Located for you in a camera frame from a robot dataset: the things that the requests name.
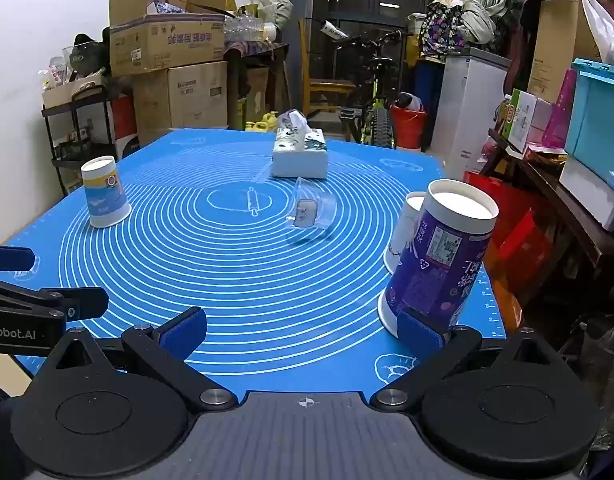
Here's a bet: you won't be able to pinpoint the white and green carton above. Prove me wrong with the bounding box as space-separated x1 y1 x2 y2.
502 89 538 153

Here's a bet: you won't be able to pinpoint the white paper cup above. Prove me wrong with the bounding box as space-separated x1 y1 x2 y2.
383 191 428 276

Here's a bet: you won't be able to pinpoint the white chest freezer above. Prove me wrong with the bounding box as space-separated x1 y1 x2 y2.
429 47 512 181

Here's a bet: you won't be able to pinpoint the pink packet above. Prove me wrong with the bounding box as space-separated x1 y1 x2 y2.
542 67 578 148

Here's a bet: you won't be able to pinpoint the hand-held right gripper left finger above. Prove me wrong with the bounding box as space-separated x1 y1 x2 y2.
37 307 239 413

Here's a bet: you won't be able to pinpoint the red bucket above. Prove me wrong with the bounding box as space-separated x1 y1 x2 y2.
391 92 429 150

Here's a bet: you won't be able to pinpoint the teal storage box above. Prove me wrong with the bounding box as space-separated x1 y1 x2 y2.
564 58 614 173

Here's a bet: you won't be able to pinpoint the black cap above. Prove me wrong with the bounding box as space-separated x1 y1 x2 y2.
73 33 110 81

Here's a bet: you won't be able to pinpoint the white plastic container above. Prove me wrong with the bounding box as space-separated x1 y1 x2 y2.
559 157 614 233

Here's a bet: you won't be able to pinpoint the blue silicone baking mat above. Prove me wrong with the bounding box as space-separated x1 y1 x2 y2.
2 127 508 396

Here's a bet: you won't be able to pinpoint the clear plastic bottles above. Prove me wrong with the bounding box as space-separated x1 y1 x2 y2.
223 12 278 43

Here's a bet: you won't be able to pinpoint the wooden chair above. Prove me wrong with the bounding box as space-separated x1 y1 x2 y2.
299 19 358 116

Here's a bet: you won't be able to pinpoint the red shopping bags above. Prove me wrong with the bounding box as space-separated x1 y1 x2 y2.
464 170 552 296

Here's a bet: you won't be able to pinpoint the black shelf rack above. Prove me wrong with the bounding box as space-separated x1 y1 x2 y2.
41 85 123 196

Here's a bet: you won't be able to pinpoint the large cardboard box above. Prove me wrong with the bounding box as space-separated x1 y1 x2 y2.
132 60 229 146

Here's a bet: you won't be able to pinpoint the open cardboard box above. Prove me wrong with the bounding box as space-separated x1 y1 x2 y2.
108 0 226 77

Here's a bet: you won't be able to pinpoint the white tissue box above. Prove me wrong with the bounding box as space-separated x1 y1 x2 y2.
270 109 329 179

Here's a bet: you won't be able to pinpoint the dark wooden side table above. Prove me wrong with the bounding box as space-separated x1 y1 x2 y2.
488 130 614 281

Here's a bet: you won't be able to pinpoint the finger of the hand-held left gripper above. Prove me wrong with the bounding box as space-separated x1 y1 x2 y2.
0 278 110 322
0 245 37 272

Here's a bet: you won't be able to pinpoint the yellow plastic jugs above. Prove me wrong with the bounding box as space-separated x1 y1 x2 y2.
246 110 279 133

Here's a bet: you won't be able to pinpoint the purple paper cup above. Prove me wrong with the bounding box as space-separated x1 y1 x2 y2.
377 178 499 339

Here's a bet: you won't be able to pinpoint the floral fabric bag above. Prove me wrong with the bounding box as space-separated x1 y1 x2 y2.
419 0 475 63

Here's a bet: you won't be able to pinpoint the bicycle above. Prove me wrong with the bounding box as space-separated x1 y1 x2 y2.
307 17 413 148

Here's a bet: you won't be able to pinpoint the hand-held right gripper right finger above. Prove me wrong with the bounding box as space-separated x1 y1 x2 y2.
369 308 570 409

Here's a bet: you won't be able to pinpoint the clear plastic bag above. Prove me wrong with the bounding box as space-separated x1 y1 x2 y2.
286 176 338 233

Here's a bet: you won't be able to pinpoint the tall cardboard box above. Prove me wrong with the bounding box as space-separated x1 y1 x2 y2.
527 0 602 106

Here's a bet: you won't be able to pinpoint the white plastic bag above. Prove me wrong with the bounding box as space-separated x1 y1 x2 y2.
581 0 614 68

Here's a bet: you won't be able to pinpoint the yellow and blue paper cup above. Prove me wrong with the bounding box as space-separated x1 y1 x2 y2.
80 156 133 228

